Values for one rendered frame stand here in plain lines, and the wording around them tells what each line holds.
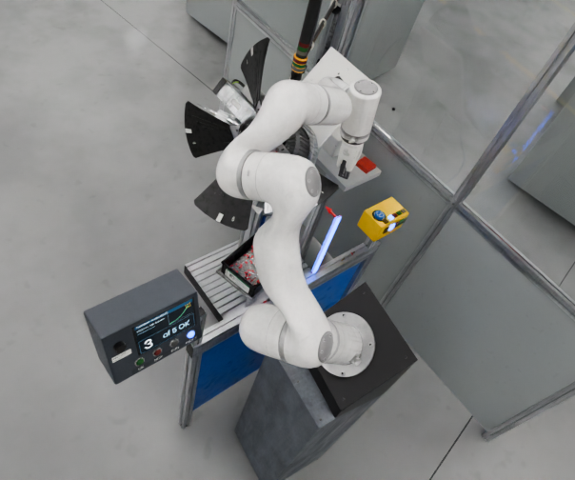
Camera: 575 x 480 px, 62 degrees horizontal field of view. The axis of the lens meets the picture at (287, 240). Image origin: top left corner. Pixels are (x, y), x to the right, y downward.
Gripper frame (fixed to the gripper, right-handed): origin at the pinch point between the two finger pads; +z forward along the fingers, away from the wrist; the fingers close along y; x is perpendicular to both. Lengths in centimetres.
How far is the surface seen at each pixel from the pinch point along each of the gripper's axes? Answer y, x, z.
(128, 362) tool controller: -77, 27, 12
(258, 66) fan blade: 34, 47, 1
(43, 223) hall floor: -7, 161, 121
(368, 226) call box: 12.9, -11.6, 36.2
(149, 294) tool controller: -62, 29, 3
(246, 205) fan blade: -1.8, 33.2, 34.3
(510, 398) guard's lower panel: 10, -101, 111
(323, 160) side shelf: 54, 22, 55
